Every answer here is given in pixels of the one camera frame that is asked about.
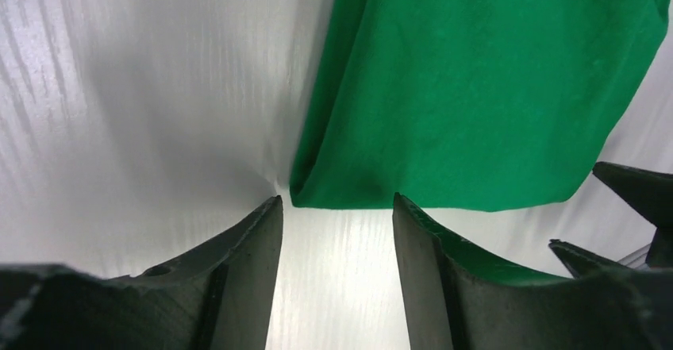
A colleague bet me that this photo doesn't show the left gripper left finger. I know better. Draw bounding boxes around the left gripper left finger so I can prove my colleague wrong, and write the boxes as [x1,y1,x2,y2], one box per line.
[1,196,283,349]

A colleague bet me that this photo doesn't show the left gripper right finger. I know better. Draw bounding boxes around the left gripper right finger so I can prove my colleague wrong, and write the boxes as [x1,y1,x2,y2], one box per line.
[393,194,672,349]

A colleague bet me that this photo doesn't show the green t shirt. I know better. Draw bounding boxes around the green t shirt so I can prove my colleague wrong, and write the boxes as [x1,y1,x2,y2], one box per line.
[289,0,671,212]

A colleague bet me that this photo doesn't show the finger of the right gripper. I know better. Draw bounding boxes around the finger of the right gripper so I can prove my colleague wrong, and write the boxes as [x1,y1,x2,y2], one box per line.
[592,162,672,227]
[548,239,629,279]

